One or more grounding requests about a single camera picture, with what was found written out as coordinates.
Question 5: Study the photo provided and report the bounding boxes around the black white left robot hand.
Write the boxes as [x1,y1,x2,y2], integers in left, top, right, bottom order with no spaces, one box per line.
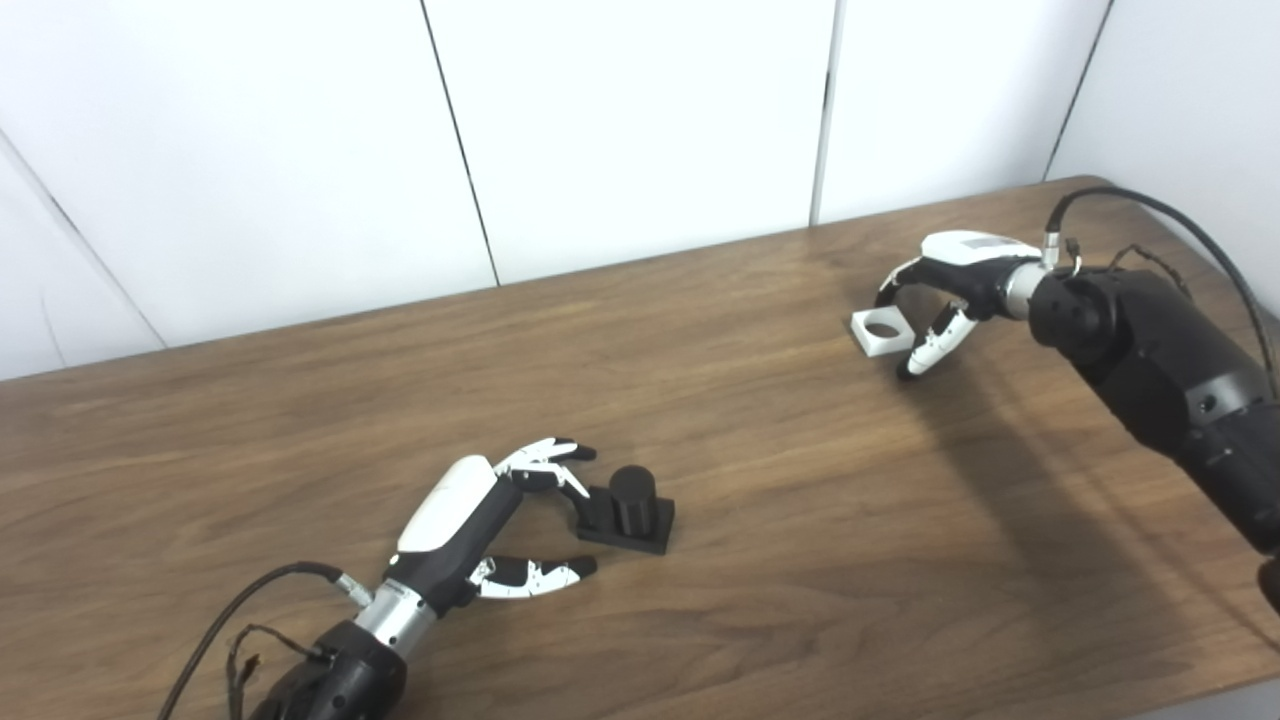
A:
[385,437,599,616]

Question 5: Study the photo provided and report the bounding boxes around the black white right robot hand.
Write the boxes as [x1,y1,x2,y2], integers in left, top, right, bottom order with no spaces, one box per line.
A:
[874,230,1043,381]

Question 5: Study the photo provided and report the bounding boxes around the white square piece with hole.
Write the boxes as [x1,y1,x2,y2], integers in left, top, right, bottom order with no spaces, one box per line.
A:
[851,308,916,359]

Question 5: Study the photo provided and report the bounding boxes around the black peg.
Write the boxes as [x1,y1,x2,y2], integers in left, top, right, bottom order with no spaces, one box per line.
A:
[576,465,676,556]

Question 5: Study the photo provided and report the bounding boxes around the thin right arm wire bundle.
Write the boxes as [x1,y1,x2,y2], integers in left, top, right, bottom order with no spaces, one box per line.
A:
[1065,238,1193,301]

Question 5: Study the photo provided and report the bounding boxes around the thin arm wire bundle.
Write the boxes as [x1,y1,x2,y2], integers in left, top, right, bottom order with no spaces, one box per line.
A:
[226,624,333,720]
[1065,238,1193,301]

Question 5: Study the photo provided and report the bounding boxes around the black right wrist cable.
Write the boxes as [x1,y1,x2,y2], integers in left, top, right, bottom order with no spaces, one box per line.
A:
[1040,186,1280,401]

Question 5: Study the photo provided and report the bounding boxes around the thin left arm wire bundle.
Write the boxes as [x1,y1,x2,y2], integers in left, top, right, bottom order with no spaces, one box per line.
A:
[226,624,333,720]

